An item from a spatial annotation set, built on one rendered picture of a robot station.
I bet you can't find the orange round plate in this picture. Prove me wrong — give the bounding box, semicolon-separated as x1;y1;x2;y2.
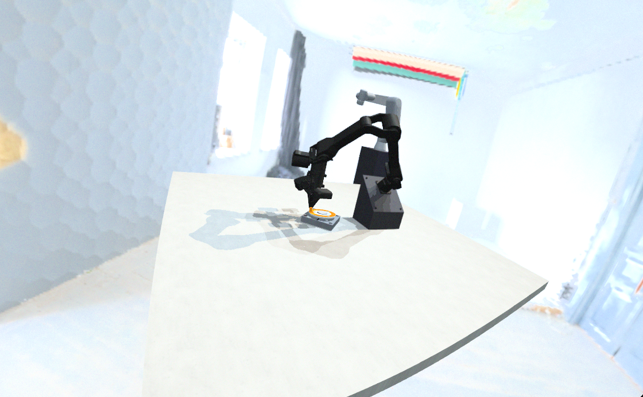
308;207;336;219

